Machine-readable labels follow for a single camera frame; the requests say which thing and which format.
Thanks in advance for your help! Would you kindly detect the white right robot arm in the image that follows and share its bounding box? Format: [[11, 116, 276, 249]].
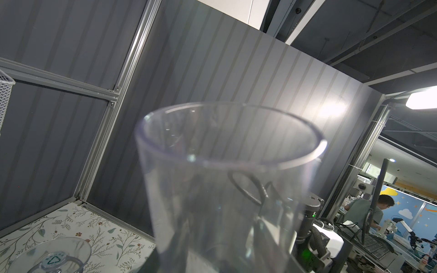
[[228, 171, 344, 273]]

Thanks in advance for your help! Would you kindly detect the clear flute front centre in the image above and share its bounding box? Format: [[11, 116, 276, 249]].
[[8, 237, 92, 273]]

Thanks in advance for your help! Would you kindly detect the white wire mesh basket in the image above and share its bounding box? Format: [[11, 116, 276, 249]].
[[0, 71, 15, 128]]

